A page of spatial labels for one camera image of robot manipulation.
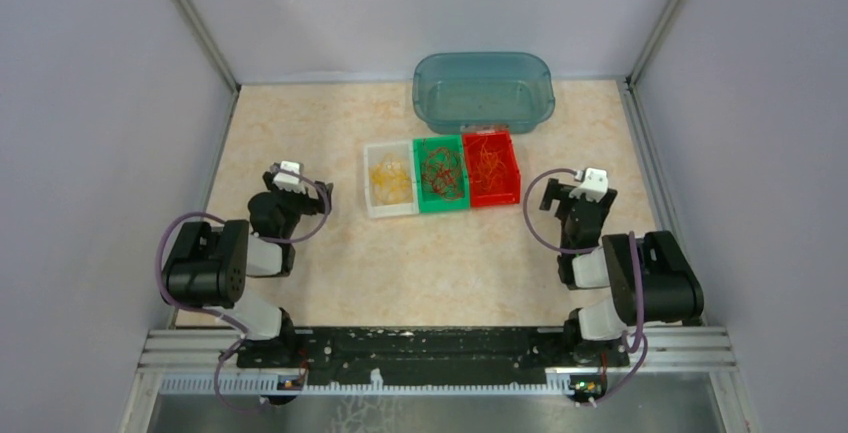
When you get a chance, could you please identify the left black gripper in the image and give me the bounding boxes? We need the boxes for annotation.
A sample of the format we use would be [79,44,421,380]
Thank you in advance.
[264,173,333,241]

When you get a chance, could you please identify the orange cable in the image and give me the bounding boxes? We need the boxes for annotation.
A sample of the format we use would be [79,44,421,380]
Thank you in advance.
[467,135,518,196]

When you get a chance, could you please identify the yellow cable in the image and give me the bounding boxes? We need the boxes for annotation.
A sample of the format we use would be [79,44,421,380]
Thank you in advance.
[369,161,413,205]
[369,159,413,199]

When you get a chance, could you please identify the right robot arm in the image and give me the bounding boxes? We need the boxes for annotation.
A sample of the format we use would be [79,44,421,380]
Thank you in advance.
[540,178,704,365]

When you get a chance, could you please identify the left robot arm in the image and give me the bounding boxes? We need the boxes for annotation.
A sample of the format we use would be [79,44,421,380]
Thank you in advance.
[161,165,334,368]

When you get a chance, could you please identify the red plastic bin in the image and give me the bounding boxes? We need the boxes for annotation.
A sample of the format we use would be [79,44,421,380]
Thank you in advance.
[461,131,521,208]

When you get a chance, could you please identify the white plastic bin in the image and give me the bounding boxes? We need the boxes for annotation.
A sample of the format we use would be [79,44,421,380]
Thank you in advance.
[363,140,420,219]

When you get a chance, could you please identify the green plastic bin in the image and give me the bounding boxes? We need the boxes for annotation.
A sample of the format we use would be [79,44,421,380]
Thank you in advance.
[413,135,470,213]

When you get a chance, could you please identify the blue transparent plastic tub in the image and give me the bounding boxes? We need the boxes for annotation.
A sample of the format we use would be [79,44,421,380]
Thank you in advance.
[411,52,556,135]

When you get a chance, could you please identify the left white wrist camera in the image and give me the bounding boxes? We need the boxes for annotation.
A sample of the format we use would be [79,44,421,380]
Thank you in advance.
[271,161,306,193]

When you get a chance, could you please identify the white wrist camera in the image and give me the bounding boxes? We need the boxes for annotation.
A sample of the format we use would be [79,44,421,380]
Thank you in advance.
[271,161,306,193]
[569,168,609,203]

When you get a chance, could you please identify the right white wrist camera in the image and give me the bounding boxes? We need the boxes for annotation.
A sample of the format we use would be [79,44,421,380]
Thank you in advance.
[569,168,609,203]

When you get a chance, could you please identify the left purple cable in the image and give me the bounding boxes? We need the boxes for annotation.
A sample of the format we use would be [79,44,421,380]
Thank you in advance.
[154,163,333,415]

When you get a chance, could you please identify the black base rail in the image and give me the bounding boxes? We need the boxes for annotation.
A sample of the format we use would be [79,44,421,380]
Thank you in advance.
[138,326,737,397]

